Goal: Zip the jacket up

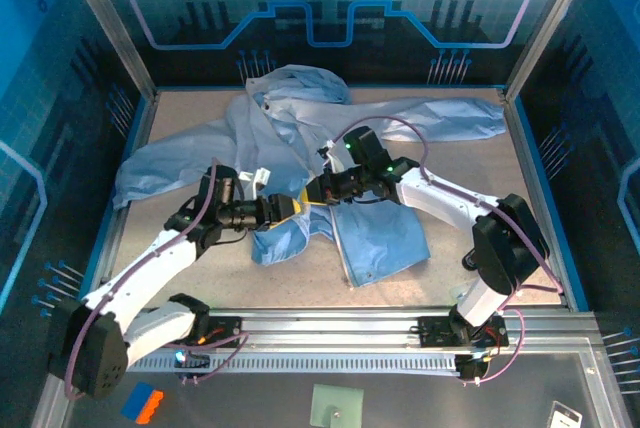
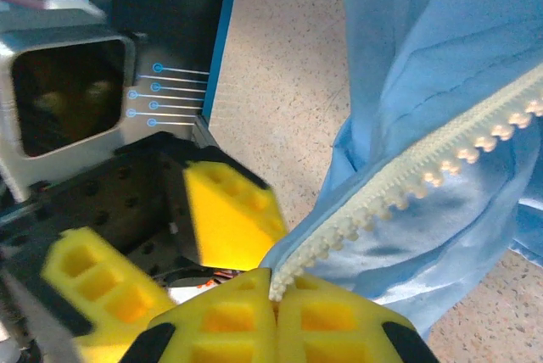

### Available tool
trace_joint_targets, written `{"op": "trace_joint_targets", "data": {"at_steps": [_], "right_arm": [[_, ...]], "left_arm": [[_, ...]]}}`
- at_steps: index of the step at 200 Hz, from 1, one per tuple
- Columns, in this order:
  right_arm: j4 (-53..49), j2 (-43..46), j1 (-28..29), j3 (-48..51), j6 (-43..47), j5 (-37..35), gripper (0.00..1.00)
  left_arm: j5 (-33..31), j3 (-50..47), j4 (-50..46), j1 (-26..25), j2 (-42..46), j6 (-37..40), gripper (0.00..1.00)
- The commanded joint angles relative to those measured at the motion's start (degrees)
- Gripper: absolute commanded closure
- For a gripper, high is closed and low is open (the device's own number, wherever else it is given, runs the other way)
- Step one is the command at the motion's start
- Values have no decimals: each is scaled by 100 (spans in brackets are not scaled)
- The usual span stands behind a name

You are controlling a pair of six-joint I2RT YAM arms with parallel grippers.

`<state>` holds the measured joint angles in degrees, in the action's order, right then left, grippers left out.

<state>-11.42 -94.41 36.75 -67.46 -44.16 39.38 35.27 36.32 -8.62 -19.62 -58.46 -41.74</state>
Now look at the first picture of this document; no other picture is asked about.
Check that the light blue zip jacket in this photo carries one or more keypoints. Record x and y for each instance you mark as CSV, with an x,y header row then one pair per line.
x,y
280,118

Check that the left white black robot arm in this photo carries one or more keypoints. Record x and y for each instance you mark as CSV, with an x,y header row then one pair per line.
x,y
145,268

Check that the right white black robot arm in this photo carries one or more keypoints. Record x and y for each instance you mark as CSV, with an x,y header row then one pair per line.
x,y
450,203

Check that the clear plastic wrapper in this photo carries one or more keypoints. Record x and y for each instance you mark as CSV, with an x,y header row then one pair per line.
x,y
460,294

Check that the pale green square plate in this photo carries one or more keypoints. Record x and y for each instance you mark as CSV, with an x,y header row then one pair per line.
x,y
335,400

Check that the blue and orange block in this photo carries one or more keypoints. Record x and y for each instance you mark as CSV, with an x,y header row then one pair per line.
x,y
142,402

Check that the white black label card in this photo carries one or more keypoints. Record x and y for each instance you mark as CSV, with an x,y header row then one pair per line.
x,y
564,417

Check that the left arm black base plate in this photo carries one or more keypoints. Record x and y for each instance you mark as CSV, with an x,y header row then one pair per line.
x,y
222,330

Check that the aluminium mounting rail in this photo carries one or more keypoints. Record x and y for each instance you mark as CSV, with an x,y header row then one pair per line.
x,y
330,325

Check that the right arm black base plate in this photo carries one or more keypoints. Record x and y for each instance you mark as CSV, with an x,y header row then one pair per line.
x,y
435,330

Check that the aluminium frame post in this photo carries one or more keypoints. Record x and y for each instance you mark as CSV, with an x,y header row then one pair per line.
x,y
107,23
552,23

